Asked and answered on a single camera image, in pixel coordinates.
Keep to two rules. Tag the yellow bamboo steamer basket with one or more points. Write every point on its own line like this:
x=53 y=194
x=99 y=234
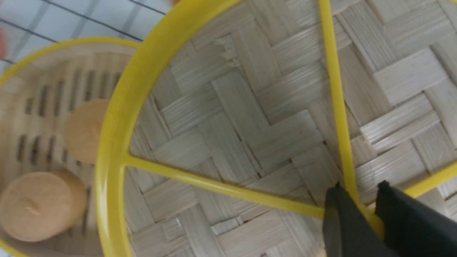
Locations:
x=38 y=94

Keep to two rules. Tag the tan bun middle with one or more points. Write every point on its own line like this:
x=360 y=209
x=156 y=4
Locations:
x=82 y=130

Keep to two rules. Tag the tan bun front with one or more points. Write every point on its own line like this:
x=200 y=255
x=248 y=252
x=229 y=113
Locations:
x=39 y=205

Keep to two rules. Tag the tan bun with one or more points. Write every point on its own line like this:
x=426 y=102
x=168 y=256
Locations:
x=82 y=130
x=39 y=205

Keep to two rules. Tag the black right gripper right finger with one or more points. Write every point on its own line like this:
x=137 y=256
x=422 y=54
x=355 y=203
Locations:
x=412 y=229

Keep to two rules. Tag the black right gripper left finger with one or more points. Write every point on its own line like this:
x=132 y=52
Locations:
x=346 y=233

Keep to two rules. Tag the yellow woven bamboo steamer lid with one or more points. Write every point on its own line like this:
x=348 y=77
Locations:
x=221 y=137

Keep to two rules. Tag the white black grid tablecloth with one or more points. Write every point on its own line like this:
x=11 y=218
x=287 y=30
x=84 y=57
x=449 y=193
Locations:
x=30 y=25

